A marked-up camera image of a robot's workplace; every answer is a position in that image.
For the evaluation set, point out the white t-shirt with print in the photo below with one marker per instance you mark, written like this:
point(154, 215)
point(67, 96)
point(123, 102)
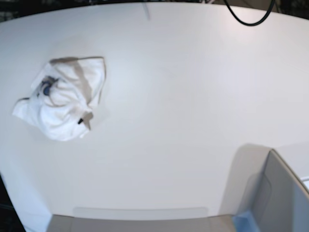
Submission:
point(64, 95)

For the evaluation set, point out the grey cardboard box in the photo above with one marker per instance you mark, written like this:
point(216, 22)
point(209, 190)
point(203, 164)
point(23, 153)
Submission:
point(264, 194)

